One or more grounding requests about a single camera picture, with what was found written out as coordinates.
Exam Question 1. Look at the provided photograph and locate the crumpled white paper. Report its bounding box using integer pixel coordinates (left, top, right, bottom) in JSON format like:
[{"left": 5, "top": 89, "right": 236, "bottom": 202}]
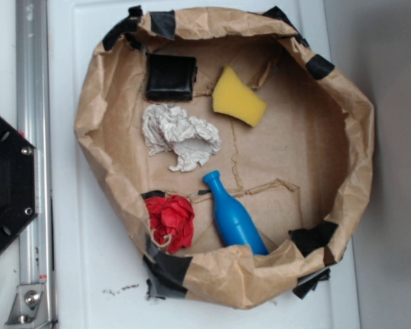
[{"left": 142, "top": 103, "right": 222, "bottom": 172}]

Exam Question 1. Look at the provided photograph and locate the blue plastic bottle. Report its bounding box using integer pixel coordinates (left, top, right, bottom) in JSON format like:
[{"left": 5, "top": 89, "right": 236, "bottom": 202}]
[{"left": 203, "top": 171, "right": 269, "bottom": 256}]

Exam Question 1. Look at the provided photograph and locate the crumpled red paper ball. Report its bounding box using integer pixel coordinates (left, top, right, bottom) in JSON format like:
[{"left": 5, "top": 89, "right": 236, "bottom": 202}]
[{"left": 145, "top": 195, "right": 195, "bottom": 254}]

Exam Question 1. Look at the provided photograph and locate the brown paper bag bin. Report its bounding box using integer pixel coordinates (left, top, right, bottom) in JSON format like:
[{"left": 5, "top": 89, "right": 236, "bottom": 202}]
[{"left": 74, "top": 7, "right": 374, "bottom": 309}]

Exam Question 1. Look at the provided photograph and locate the yellow sponge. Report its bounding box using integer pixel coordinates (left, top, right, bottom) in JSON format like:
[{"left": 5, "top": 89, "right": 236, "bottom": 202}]
[{"left": 212, "top": 66, "right": 267, "bottom": 127}]

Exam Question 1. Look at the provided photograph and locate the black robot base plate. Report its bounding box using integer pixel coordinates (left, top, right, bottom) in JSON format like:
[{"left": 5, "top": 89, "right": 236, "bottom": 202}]
[{"left": 0, "top": 116, "right": 38, "bottom": 255}]

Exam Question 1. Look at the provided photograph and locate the black leather box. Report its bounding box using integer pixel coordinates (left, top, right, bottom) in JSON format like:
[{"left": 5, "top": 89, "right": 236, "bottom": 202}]
[{"left": 145, "top": 54, "right": 197, "bottom": 101}]

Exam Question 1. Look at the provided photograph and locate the aluminium frame rail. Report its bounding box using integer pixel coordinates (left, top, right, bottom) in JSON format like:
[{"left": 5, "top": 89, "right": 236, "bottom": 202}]
[{"left": 5, "top": 1, "right": 58, "bottom": 328}]

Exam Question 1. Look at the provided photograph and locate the white tray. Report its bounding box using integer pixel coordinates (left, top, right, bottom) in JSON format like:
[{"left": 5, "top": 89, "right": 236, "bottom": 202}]
[{"left": 47, "top": 1, "right": 360, "bottom": 328}]

